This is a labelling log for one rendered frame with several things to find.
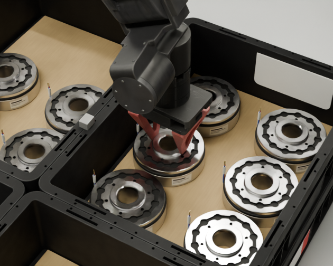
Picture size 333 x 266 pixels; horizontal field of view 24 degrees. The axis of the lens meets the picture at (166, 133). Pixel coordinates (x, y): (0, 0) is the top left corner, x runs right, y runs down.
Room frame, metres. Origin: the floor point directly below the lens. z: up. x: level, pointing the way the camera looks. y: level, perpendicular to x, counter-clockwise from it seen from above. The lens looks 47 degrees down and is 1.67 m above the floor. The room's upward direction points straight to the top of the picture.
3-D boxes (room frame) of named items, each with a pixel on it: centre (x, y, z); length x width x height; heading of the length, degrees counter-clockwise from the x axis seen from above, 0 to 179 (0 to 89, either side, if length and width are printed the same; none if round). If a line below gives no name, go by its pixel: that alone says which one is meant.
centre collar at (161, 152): (0.74, 0.00, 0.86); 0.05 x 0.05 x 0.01
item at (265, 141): (0.77, -0.18, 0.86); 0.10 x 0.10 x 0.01
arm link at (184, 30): (0.74, 0.00, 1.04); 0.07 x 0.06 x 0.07; 155
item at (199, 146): (0.74, 0.00, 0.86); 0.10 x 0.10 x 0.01
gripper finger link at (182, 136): (0.74, -0.01, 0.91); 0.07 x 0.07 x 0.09; 56
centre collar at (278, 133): (0.77, -0.18, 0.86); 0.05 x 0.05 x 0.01
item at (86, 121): (0.72, 0.11, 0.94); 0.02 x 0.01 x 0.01; 150
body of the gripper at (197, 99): (0.74, 0.00, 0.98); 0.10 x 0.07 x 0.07; 56
